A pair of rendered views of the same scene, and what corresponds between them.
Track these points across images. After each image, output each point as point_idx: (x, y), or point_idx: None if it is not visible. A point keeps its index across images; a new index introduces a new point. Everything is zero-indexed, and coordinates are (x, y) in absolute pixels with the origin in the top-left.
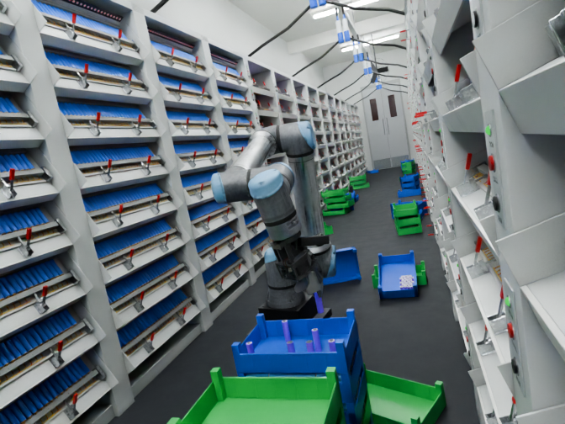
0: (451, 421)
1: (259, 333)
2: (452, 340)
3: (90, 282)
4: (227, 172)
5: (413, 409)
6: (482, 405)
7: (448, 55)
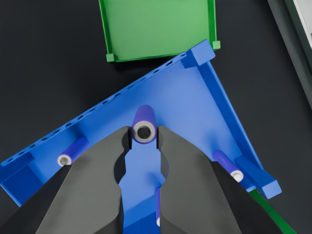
0: (221, 2)
1: (19, 175)
2: None
3: None
4: None
5: (181, 7)
6: (298, 10)
7: None
